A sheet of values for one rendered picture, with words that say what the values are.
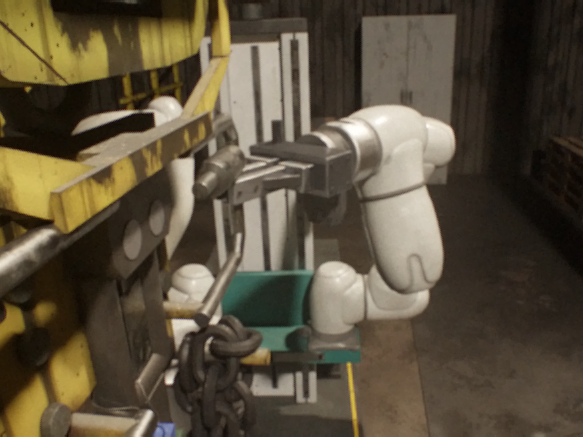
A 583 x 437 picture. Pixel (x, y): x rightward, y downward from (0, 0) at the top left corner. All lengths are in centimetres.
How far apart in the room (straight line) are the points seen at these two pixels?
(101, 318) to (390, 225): 48
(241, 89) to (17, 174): 151
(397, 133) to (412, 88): 519
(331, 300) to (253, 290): 32
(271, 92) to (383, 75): 423
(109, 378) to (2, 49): 25
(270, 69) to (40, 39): 147
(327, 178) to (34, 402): 38
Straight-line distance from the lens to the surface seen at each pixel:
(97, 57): 29
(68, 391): 37
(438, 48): 591
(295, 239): 178
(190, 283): 169
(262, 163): 60
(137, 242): 36
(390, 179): 72
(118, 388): 40
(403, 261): 75
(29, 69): 24
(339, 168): 59
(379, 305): 167
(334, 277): 165
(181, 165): 142
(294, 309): 186
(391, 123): 73
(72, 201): 24
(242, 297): 185
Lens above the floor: 173
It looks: 20 degrees down
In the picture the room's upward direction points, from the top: 2 degrees counter-clockwise
